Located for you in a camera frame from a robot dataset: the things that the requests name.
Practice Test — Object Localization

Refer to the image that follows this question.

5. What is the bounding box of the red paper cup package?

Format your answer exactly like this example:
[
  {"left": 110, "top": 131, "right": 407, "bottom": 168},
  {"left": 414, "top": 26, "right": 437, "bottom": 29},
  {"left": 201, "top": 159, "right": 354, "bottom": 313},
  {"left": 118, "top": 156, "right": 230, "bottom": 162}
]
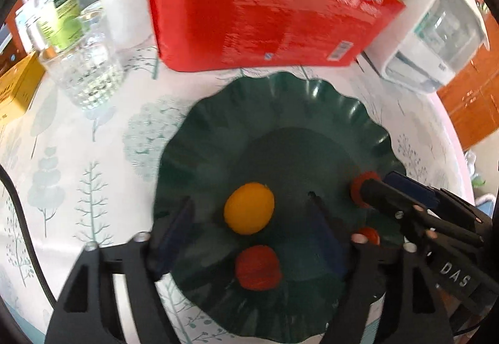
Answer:
[{"left": 143, "top": 0, "right": 407, "bottom": 72}]

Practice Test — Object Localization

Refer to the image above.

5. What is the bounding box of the clear plastic bag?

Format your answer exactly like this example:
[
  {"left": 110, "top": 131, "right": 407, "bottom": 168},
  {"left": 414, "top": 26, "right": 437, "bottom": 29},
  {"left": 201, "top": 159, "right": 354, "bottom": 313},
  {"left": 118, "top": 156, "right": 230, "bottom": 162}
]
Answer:
[{"left": 464, "top": 151, "right": 488, "bottom": 189}]

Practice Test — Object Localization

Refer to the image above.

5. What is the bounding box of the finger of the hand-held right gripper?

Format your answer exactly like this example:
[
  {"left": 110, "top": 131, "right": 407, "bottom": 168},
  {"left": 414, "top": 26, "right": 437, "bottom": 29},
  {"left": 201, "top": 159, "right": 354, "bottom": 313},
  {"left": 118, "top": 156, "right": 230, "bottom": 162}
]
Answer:
[
  {"left": 384, "top": 171, "right": 492, "bottom": 236},
  {"left": 359, "top": 179, "right": 484, "bottom": 247}
]

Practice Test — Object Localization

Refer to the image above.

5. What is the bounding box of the dark green scalloped plate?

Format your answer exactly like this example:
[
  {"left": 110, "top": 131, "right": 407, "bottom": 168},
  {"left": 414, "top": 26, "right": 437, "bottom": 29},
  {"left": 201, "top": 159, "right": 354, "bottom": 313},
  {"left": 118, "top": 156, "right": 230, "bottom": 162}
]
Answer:
[{"left": 153, "top": 71, "right": 408, "bottom": 342}]

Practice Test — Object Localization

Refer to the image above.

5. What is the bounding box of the red lychee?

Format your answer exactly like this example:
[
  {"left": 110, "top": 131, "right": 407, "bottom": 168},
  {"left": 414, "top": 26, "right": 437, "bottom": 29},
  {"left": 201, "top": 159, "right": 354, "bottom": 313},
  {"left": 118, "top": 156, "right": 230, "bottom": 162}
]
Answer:
[{"left": 235, "top": 245, "right": 282, "bottom": 291}]

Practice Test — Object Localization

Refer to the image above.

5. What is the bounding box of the light blue object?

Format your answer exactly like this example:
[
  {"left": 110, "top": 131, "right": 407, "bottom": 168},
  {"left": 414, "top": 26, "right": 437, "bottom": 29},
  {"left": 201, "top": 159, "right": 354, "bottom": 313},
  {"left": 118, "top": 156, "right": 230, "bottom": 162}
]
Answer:
[{"left": 473, "top": 194, "right": 497, "bottom": 212}]

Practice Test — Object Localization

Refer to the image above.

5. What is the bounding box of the white countertop appliance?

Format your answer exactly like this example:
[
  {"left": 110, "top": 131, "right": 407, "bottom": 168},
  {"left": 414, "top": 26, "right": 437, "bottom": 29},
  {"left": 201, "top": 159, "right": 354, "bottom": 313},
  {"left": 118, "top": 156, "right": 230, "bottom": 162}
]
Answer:
[{"left": 361, "top": 0, "right": 490, "bottom": 93}]

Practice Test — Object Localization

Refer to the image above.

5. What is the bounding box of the black cable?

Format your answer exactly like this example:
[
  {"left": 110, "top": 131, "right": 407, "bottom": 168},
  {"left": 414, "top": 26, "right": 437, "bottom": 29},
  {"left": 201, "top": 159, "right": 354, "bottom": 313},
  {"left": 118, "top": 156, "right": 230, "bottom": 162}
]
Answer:
[{"left": 0, "top": 165, "right": 59, "bottom": 309}]

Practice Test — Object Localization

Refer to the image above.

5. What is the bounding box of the orange wooden cabinet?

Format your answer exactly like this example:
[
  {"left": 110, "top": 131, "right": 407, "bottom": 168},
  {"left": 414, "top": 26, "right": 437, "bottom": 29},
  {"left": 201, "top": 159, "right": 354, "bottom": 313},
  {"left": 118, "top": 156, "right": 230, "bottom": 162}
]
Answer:
[{"left": 437, "top": 0, "right": 499, "bottom": 152}]

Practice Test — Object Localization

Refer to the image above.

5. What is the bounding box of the reddish wooden board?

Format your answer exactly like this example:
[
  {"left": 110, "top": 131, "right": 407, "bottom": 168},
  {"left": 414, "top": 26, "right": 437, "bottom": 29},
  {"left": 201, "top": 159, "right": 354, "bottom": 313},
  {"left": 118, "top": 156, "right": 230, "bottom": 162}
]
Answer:
[{"left": 8, "top": 7, "right": 30, "bottom": 54}]

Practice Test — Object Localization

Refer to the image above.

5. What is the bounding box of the clear drinking glass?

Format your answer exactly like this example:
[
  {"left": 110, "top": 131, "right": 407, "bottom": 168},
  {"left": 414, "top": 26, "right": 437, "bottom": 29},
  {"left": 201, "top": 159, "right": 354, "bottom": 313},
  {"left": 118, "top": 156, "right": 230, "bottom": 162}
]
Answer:
[{"left": 39, "top": 13, "right": 125, "bottom": 110}]

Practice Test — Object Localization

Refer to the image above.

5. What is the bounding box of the white plastic bottle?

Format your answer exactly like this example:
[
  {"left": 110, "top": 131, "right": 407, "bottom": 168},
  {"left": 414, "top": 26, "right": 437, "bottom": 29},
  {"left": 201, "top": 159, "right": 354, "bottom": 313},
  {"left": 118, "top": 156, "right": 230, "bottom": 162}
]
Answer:
[{"left": 97, "top": 0, "right": 157, "bottom": 50}]

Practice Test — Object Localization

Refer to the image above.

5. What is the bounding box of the small red tomato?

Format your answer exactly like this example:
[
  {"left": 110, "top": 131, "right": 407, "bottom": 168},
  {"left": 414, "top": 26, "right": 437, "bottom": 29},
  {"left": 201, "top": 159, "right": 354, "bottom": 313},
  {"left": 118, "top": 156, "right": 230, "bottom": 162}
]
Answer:
[
  {"left": 350, "top": 171, "right": 383, "bottom": 208},
  {"left": 351, "top": 227, "right": 380, "bottom": 247}
]

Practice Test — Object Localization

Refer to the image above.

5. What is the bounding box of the small yellow round fruit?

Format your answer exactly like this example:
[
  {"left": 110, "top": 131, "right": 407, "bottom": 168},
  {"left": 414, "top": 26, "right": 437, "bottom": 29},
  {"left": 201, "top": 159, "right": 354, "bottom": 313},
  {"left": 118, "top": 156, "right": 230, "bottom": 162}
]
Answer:
[{"left": 224, "top": 182, "right": 275, "bottom": 234}]

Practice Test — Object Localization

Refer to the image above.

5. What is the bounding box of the yellow cardboard box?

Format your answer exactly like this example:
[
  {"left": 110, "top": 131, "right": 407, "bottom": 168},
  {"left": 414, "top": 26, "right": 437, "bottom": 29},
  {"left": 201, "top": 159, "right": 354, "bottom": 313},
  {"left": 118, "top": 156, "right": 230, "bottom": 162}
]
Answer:
[{"left": 0, "top": 52, "right": 46, "bottom": 130}]

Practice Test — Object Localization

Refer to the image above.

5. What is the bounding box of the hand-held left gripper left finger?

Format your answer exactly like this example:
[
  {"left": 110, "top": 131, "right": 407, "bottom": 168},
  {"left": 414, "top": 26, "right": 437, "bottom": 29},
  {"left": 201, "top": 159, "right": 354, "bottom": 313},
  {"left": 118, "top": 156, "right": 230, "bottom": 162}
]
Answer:
[{"left": 44, "top": 196, "right": 196, "bottom": 344}]

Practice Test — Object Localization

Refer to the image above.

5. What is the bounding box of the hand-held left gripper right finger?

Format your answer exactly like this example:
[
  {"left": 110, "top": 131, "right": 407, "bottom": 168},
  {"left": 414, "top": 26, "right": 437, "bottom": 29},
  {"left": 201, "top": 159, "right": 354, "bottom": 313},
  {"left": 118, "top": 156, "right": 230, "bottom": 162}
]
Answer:
[{"left": 307, "top": 191, "right": 453, "bottom": 344}]

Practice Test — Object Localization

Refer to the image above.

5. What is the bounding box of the clear bottle green label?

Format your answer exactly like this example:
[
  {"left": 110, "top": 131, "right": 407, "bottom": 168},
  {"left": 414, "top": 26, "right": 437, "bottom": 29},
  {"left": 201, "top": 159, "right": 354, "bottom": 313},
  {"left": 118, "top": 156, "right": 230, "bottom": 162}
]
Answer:
[{"left": 25, "top": 0, "right": 84, "bottom": 52}]

